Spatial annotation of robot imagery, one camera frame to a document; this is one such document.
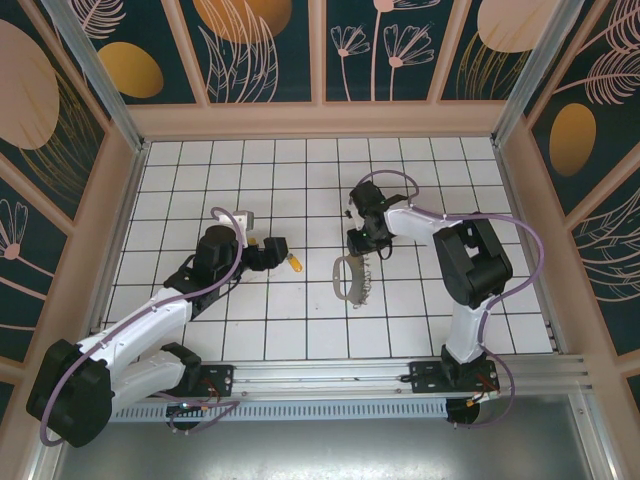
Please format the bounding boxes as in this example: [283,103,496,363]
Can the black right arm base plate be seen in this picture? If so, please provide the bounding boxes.
[408,359,501,397]

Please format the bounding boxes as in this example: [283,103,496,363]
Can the aluminium table side rail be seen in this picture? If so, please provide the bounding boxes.
[74,142,151,361]
[493,139,567,352]

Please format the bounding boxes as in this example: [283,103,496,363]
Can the grey slotted cable duct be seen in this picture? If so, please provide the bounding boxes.
[113,398,450,422]

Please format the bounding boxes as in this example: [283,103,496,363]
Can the grey metal sheet panel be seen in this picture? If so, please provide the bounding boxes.
[49,394,601,480]

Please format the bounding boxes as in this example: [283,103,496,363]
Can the red wires with connector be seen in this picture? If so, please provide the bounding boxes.
[467,379,503,407]
[197,382,224,409]

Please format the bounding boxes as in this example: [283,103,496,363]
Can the aluminium mounting rail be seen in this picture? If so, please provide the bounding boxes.
[53,355,591,401]

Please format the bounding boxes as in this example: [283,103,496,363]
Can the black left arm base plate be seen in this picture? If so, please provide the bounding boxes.
[197,364,236,400]

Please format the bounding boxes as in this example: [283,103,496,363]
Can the aluminium corner post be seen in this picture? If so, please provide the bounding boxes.
[492,0,601,146]
[40,0,151,154]

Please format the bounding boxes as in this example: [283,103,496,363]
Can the small circuit board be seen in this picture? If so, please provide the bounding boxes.
[167,399,211,416]

